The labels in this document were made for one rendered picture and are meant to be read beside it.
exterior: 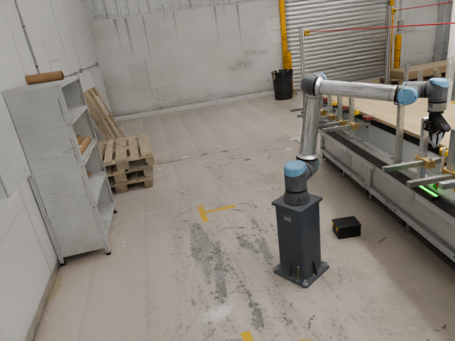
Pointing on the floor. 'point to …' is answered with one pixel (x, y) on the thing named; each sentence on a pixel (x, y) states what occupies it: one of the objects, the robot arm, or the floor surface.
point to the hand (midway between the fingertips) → (435, 145)
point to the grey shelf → (63, 164)
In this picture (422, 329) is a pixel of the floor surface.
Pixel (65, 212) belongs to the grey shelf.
